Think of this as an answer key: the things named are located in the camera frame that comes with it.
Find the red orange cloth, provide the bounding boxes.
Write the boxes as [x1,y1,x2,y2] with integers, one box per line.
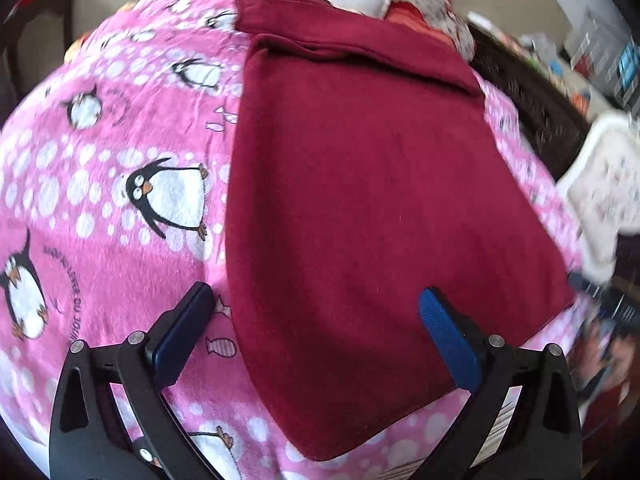
[386,2,429,32]

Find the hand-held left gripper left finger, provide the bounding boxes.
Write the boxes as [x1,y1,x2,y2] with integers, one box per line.
[48,282,217,480]

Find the dark red cloth garment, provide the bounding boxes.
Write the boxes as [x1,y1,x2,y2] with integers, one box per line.
[222,0,577,463]

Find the clear plastic storage boxes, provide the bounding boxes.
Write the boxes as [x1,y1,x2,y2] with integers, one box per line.
[564,8,640,111]

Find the dark wooden chair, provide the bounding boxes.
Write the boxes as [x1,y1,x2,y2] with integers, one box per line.
[0,0,76,111]

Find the white patterned cushion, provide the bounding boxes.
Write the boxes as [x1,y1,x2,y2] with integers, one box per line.
[556,112,640,282]

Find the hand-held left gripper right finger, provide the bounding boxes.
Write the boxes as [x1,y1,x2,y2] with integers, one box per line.
[418,287,584,480]

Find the pink penguin print blanket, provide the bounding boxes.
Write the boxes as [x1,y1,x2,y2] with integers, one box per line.
[0,0,596,480]

